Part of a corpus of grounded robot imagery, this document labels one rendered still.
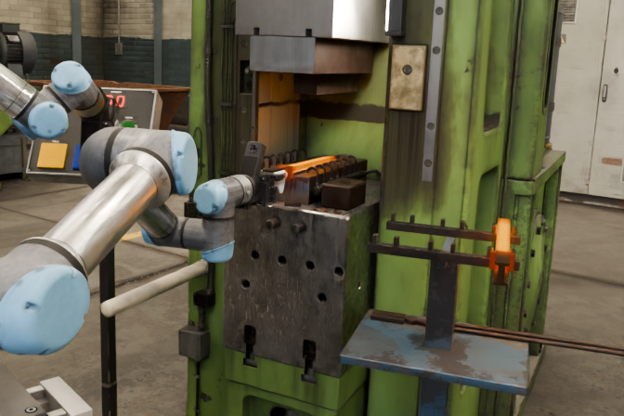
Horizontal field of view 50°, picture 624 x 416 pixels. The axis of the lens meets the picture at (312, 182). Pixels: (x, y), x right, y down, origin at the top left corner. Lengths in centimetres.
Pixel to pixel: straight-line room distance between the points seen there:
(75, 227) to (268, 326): 100
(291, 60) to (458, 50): 44
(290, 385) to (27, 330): 117
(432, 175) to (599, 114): 515
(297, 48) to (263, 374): 92
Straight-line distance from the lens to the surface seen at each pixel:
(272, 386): 200
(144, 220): 151
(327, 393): 192
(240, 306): 196
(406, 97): 182
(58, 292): 92
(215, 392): 239
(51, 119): 145
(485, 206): 221
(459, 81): 181
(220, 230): 157
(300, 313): 187
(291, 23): 183
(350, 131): 228
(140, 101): 204
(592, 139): 695
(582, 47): 695
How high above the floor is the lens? 132
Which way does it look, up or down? 11 degrees down
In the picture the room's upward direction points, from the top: 2 degrees clockwise
